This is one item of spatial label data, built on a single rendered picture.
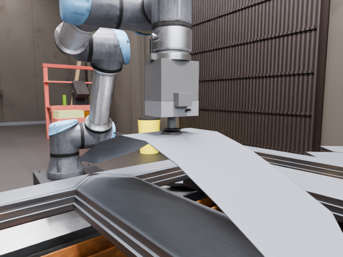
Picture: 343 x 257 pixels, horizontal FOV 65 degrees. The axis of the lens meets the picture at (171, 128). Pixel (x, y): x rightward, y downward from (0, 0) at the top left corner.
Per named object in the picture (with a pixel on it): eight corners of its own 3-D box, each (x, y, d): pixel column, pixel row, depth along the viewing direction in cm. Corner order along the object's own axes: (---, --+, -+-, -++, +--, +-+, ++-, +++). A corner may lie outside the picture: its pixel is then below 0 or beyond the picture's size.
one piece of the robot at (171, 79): (167, 32, 43) (167, 133, 45) (210, 39, 48) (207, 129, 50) (140, 42, 51) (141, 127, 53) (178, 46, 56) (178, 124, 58)
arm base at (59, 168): (44, 172, 118) (42, 150, 117) (79, 168, 126) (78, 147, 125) (49, 181, 105) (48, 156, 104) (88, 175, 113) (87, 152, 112)
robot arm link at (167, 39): (200, 29, 49) (162, 23, 45) (199, 55, 50) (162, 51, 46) (177, 36, 56) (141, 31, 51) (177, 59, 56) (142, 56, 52)
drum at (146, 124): (153, 149, 562) (153, 116, 554) (165, 153, 526) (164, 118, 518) (133, 151, 537) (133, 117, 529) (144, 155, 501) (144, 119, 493)
